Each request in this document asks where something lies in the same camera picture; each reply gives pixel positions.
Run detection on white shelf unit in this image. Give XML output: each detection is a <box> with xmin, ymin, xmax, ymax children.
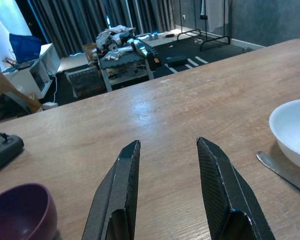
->
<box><xmin>3</xmin><ymin>42</ymin><xmax>62</xmax><ymax>101</ymax></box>

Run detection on grey metal cart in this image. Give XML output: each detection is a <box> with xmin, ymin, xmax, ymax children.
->
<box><xmin>97</xmin><ymin>49</ymin><xmax>156</xmax><ymax>92</ymax></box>

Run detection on purple bowl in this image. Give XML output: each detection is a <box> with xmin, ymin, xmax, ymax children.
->
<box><xmin>0</xmin><ymin>183</ymin><xmax>59</xmax><ymax>240</ymax></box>

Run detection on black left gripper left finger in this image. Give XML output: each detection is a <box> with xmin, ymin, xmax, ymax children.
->
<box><xmin>81</xmin><ymin>139</ymin><xmax>142</xmax><ymax>240</ymax></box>

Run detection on black handheld controller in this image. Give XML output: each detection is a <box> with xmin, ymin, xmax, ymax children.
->
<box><xmin>0</xmin><ymin>129</ymin><xmax>25</xmax><ymax>174</ymax></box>

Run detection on white shallow bowl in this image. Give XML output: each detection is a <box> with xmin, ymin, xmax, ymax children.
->
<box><xmin>269</xmin><ymin>98</ymin><xmax>300</xmax><ymax>174</ymax></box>

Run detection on black equipment crate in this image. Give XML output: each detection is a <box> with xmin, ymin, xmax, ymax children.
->
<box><xmin>64</xmin><ymin>67</ymin><xmax>106</xmax><ymax>98</ymax></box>

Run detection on silver metal spoon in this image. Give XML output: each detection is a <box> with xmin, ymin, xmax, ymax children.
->
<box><xmin>256</xmin><ymin>151</ymin><xmax>300</xmax><ymax>198</ymax></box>

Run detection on white power cable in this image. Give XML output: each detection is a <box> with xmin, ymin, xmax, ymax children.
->
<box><xmin>41</xmin><ymin>74</ymin><xmax>60</xmax><ymax>111</ymax></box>

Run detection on grey pleated curtain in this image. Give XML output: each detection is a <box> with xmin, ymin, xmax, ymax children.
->
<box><xmin>29</xmin><ymin>0</ymin><xmax>176</xmax><ymax>58</ymax></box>

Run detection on silver robot parts pile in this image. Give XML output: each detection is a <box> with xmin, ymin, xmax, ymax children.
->
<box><xmin>91</xmin><ymin>24</ymin><xmax>163</xmax><ymax>73</ymax></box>

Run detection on white hanging garment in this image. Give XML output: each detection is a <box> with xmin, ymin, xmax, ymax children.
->
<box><xmin>204</xmin><ymin>0</ymin><xmax>230</xmax><ymax>33</ymax></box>

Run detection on black clothes rack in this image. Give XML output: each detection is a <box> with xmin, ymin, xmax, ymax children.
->
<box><xmin>177</xmin><ymin>0</ymin><xmax>232</xmax><ymax>52</ymax></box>

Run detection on black flat case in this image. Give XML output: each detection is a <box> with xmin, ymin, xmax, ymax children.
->
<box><xmin>166</xmin><ymin>55</ymin><xmax>188</xmax><ymax>67</ymax></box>

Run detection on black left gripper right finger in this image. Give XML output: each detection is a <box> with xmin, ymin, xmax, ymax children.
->
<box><xmin>196</xmin><ymin>136</ymin><xmax>276</xmax><ymax>240</ymax></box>

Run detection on blue bag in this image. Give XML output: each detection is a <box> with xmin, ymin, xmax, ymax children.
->
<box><xmin>9</xmin><ymin>33</ymin><xmax>43</xmax><ymax>63</ymax></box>

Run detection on open brown cardboard box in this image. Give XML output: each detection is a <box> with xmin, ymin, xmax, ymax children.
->
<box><xmin>0</xmin><ymin>72</ymin><xmax>43</xmax><ymax>113</ymax></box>

